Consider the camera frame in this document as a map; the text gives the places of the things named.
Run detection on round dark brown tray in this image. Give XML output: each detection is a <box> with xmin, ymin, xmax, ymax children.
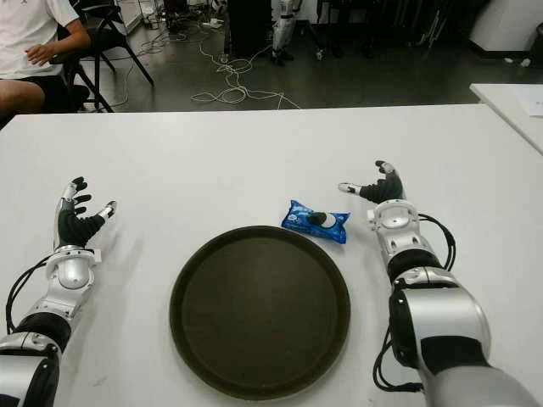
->
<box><xmin>169</xmin><ymin>226</ymin><xmax>352</xmax><ymax>401</ymax></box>

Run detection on silver humanoid robot legs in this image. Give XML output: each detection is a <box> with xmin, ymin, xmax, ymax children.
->
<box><xmin>271</xmin><ymin>0</ymin><xmax>305</xmax><ymax>66</ymax></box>

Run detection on black chair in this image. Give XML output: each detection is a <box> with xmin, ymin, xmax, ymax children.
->
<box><xmin>50</xmin><ymin>0</ymin><xmax>155</xmax><ymax>114</ymax></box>

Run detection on seated person in white shirt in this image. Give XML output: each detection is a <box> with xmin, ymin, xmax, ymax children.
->
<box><xmin>0</xmin><ymin>0</ymin><xmax>93</xmax><ymax>122</ymax></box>

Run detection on white paper sheet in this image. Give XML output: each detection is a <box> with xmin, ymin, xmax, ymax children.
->
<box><xmin>515</xmin><ymin>86</ymin><xmax>543</xmax><ymax>118</ymax></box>

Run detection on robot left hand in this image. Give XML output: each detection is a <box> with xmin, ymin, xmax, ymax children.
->
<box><xmin>53</xmin><ymin>176</ymin><xmax>117</xmax><ymax>249</ymax></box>

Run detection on blue Oreo cookie packet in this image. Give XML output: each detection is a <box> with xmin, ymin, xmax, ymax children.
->
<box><xmin>280</xmin><ymin>199</ymin><xmax>351</xmax><ymax>245</ymax></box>

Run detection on white side table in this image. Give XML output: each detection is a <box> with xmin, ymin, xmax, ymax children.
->
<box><xmin>468</xmin><ymin>82</ymin><xmax>543</xmax><ymax>156</ymax></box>

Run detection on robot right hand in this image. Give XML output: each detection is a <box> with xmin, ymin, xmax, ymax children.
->
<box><xmin>338</xmin><ymin>159</ymin><xmax>405</xmax><ymax>204</ymax></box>

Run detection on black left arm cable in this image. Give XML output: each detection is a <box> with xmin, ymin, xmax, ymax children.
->
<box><xmin>4</xmin><ymin>258</ymin><xmax>54</xmax><ymax>336</ymax></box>

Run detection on white cable on floor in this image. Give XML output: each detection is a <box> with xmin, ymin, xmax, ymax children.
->
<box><xmin>190</xmin><ymin>20</ymin><xmax>302</xmax><ymax>110</ymax></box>

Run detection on black right elbow cable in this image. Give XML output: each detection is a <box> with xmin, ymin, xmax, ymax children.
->
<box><xmin>372</xmin><ymin>326</ymin><xmax>425</xmax><ymax>391</ymax></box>

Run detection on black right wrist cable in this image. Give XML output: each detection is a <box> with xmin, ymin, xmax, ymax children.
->
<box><xmin>417</xmin><ymin>214</ymin><xmax>458</xmax><ymax>270</ymax></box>

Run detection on black cabinet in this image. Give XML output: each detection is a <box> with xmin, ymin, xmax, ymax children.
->
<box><xmin>227</xmin><ymin>0</ymin><xmax>275</xmax><ymax>59</ymax></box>

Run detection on white machine housing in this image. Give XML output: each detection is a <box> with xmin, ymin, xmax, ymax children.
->
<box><xmin>468</xmin><ymin>0</ymin><xmax>543</xmax><ymax>54</ymax></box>

